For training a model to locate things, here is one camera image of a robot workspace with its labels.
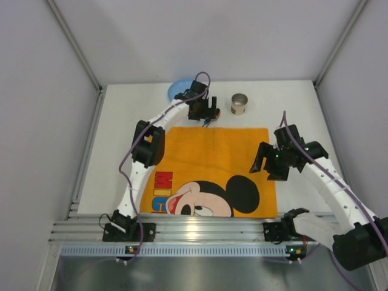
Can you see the gold metal spoon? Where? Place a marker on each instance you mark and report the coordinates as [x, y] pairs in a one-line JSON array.
[[217, 114]]

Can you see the light blue plate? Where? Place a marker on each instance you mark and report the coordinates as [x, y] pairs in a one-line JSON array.
[[179, 86]]

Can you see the aluminium rail beam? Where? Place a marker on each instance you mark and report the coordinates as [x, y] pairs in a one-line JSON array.
[[169, 229]]

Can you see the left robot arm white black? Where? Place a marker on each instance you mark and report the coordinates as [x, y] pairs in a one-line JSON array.
[[148, 147]]

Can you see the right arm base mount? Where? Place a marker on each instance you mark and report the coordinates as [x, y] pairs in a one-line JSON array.
[[279, 232]]

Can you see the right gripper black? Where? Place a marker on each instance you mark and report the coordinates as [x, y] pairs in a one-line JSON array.
[[270, 161]]

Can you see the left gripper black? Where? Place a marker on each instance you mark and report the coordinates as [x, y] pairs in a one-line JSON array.
[[204, 108]]

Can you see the orange cartoon mouse towel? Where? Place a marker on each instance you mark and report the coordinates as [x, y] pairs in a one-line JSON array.
[[206, 172]]

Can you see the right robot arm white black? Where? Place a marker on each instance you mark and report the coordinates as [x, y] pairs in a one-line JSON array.
[[358, 237]]

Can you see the slotted cable duct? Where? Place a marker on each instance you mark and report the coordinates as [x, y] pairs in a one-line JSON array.
[[182, 250]]

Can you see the small metal cup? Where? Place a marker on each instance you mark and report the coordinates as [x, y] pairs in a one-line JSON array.
[[238, 103]]

